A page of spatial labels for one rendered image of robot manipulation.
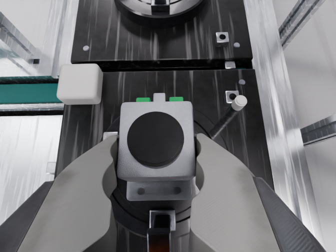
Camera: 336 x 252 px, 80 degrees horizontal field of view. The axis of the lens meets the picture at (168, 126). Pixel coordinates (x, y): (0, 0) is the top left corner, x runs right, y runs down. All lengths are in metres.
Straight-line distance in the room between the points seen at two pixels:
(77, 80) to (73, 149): 0.08
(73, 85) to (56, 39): 0.11
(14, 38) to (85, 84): 0.11
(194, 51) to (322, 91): 0.27
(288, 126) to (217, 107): 0.09
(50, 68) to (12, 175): 0.15
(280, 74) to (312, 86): 0.16
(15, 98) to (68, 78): 0.10
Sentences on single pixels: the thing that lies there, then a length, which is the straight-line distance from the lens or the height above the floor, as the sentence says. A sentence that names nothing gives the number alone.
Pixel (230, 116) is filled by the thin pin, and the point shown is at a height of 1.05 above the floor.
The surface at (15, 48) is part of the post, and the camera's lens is 0.32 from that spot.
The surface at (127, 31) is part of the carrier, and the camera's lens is 0.31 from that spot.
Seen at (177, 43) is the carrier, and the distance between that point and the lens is 0.29.
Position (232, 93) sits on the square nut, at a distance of 0.25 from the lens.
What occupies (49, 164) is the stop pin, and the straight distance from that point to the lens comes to 0.27.
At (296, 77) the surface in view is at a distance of 0.46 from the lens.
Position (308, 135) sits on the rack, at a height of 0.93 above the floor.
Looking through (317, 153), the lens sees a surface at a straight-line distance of 0.42.
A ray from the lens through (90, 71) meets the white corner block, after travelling 0.26.
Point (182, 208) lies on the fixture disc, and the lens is 0.21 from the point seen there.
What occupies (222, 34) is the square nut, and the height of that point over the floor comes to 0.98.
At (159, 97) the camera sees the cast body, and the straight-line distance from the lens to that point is 0.17.
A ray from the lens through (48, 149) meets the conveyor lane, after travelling 0.33.
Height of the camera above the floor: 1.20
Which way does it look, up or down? 73 degrees down
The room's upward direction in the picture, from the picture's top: 1 degrees counter-clockwise
